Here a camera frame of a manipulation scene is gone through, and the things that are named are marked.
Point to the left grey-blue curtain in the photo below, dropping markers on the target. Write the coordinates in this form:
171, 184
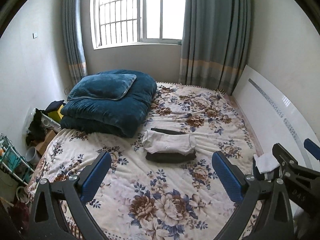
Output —
72, 35

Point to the grey plastic bucket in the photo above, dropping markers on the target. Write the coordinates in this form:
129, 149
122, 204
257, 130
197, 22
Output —
32, 156

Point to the white glossy headboard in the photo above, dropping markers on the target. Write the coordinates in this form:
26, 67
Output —
274, 118

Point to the white wall switch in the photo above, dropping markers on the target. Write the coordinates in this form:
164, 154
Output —
35, 35

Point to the right grey-blue curtain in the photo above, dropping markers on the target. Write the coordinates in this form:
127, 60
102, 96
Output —
215, 43

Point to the black folded garment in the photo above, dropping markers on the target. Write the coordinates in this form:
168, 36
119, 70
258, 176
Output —
170, 157

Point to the floral fleece bed blanket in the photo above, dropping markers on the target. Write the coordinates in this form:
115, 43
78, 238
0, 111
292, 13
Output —
139, 199

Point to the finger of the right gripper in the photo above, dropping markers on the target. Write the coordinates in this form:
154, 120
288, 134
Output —
284, 158
313, 148

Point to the teal folded quilt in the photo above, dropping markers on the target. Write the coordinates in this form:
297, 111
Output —
121, 117

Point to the beige knit garment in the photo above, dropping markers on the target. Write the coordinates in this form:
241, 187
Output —
158, 142

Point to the cardboard box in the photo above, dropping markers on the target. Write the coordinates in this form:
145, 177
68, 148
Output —
42, 146

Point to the grey-blue curtain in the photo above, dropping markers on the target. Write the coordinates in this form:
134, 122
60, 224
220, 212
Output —
215, 43
72, 35

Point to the window with metal bars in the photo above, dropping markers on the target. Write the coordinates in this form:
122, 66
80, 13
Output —
117, 23

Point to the teal metal rack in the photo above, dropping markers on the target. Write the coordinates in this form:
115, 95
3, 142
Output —
13, 163

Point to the white sock pair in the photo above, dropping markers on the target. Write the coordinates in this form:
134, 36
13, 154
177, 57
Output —
265, 166

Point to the yellow box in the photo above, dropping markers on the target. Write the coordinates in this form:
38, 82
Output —
56, 115

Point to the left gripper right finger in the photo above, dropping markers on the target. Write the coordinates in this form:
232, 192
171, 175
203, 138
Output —
274, 220

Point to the teal velvet pillow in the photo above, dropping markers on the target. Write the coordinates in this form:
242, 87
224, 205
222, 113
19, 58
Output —
102, 87

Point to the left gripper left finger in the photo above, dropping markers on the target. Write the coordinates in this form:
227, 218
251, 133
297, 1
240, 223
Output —
47, 220

